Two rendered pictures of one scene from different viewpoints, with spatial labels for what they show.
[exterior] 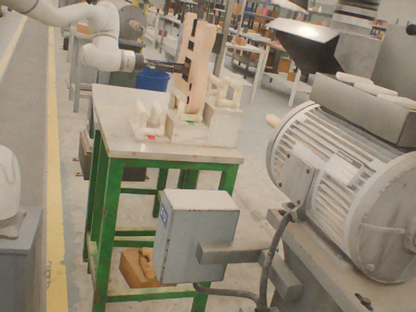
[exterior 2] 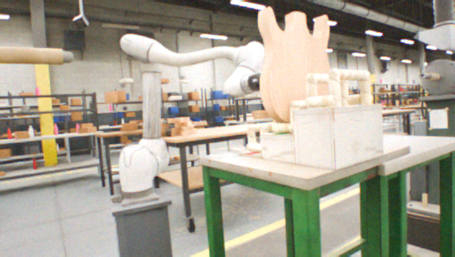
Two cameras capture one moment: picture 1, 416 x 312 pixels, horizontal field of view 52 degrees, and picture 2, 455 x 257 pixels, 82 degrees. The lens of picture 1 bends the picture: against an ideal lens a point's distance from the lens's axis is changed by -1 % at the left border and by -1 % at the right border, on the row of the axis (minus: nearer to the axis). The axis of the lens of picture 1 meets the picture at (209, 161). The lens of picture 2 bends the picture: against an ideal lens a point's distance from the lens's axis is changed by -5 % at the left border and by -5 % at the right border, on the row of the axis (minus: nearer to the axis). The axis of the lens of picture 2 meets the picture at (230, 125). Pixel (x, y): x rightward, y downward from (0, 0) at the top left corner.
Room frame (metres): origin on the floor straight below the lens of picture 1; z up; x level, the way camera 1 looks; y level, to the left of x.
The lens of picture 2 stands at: (1.44, -0.76, 1.11)
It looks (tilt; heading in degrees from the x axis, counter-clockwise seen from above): 3 degrees down; 79
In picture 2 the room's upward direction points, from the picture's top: 4 degrees counter-clockwise
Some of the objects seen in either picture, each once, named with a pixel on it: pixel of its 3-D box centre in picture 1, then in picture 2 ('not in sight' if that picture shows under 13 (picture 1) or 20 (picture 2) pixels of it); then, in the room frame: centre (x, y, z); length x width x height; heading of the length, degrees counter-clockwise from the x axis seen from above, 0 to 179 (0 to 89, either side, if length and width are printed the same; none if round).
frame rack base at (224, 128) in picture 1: (214, 119); (340, 133); (1.95, 0.02, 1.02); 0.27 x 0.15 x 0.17; 23
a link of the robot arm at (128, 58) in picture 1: (127, 61); (252, 83); (1.79, 0.42, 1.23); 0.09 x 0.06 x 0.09; 22
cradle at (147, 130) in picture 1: (151, 131); (256, 147); (1.74, 0.27, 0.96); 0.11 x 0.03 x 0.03; 113
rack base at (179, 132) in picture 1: (182, 125); (303, 143); (1.89, 0.16, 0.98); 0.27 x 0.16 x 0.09; 23
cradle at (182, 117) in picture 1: (190, 117); (283, 128); (1.81, 0.12, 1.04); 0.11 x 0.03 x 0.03; 113
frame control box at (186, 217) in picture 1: (210, 262); not in sight; (0.83, -0.05, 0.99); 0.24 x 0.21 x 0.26; 23
